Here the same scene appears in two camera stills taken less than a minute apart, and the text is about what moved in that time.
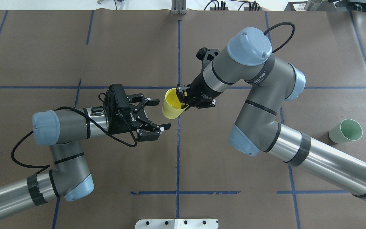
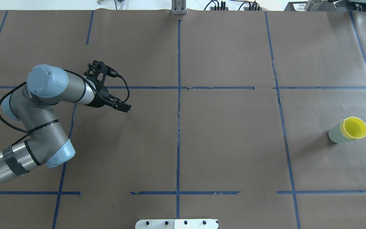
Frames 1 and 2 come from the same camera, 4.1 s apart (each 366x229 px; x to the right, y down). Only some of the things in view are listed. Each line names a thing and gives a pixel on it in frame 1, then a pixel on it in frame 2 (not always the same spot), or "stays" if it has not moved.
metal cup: [313, 5] stays
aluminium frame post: [178, 7] stays
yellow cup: [171, 107] -> [353, 128]
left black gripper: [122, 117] -> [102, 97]
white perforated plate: [176, 224] stays
